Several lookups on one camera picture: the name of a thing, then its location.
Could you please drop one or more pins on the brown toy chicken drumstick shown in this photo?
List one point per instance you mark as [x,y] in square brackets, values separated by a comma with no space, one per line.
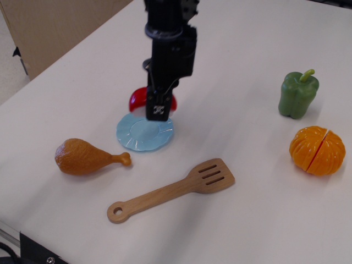
[78,157]

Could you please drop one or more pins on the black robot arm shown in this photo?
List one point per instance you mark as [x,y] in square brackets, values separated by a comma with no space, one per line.
[166,19]

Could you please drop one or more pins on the orange toy mandarin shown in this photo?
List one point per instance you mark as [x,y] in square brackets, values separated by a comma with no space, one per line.
[317,151]

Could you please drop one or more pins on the wooden slotted spatula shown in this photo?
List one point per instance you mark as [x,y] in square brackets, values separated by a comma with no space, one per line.
[205,178]

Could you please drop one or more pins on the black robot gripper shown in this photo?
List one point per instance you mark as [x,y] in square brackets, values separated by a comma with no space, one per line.
[171,60]

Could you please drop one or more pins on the red and white toy sushi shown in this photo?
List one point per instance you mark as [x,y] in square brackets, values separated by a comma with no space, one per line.
[137,102]

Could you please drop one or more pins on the beige cardboard panel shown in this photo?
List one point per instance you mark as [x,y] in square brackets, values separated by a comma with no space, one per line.
[44,31]

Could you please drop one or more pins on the green toy bell pepper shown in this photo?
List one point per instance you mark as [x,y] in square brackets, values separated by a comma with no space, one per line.
[298,90]

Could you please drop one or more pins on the black corner bracket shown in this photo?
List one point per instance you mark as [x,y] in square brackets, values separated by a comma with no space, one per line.
[35,252]

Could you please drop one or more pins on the light blue toy plate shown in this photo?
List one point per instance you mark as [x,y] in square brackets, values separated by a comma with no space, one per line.
[140,134]

